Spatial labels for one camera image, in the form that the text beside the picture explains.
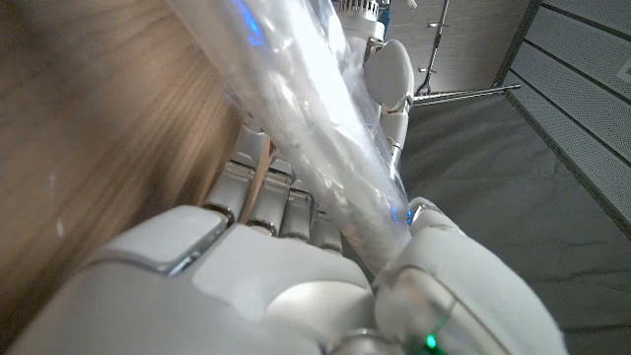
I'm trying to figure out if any cling film roll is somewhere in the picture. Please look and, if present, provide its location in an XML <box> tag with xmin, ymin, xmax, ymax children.
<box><xmin>167</xmin><ymin>0</ymin><xmax>413</xmax><ymax>275</ymax></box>

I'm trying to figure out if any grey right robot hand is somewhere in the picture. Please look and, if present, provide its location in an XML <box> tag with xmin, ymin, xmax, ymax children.
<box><xmin>7</xmin><ymin>122</ymin><xmax>568</xmax><ymax>355</ymax></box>

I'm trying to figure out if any black backdrop crossbar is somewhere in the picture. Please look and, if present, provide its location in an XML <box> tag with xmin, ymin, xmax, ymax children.
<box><xmin>412</xmin><ymin>83</ymin><xmax>522</xmax><ymax>107</ymax></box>

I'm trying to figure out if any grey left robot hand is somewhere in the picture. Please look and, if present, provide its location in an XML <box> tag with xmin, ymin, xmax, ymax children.
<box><xmin>337</xmin><ymin>0</ymin><xmax>416</xmax><ymax>181</ymax></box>

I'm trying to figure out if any black backdrop stand pole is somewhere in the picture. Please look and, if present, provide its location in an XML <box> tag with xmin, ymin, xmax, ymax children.
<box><xmin>415</xmin><ymin>0</ymin><xmax>451</xmax><ymax>96</ymax></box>

